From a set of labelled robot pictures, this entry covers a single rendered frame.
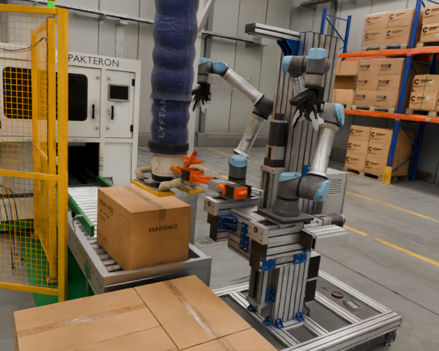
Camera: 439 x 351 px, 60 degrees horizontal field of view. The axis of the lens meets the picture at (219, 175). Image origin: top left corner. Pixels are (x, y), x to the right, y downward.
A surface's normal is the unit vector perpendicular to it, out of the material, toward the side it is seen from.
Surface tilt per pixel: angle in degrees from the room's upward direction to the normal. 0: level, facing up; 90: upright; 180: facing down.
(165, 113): 70
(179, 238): 90
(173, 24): 79
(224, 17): 90
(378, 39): 90
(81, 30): 90
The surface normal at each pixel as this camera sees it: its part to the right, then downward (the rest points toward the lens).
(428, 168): -0.85, 0.04
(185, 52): 0.52, -0.07
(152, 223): 0.59, 0.22
